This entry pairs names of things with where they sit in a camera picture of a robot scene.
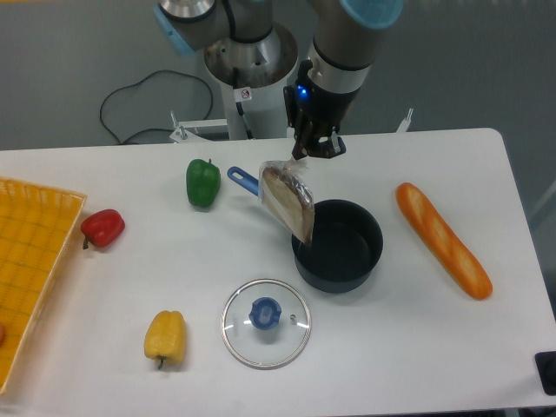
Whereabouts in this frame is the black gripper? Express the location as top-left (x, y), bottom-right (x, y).
top-left (283, 81), bottom-right (360, 160)

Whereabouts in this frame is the green bell pepper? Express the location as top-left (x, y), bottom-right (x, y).
top-left (185, 159), bottom-right (221, 209)

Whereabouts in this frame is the red bell pepper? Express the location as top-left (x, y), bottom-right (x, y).
top-left (80, 208), bottom-right (125, 249)

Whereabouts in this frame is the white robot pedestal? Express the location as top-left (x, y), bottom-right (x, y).
top-left (169, 23), bottom-right (301, 144)

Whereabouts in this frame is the black floor cable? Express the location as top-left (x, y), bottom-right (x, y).
top-left (99, 69), bottom-right (215, 146)

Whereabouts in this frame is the white table bracket right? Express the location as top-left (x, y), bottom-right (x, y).
top-left (396, 108), bottom-right (414, 133)

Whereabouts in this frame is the orange baguette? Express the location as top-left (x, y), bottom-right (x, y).
top-left (395, 182), bottom-right (493, 301)

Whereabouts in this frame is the bagged toast slice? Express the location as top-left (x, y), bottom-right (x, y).
top-left (258, 158), bottom-right (315, 245)

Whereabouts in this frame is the yellow woven basket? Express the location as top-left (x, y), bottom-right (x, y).
top-left (1, 177), bottom-right (87, 394)

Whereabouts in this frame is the yellow bell pepper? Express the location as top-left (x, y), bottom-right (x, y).
top-left (143, 310), bottom-right (187, 369)

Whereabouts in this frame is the dark pot with blue handle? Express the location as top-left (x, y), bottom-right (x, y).
top-left (227, 166), bottom-right (383, 294)

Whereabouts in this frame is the glass lid with blue knob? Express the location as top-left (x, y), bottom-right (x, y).
top-left (221, 279), bottom-right (312, 370)

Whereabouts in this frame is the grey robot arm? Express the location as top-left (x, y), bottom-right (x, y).
top-left (154, 1), bottom-right (404, 160)

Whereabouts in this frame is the black device at table edge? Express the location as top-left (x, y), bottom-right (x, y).
top-left (534, 351), bottom-right (556, 396)

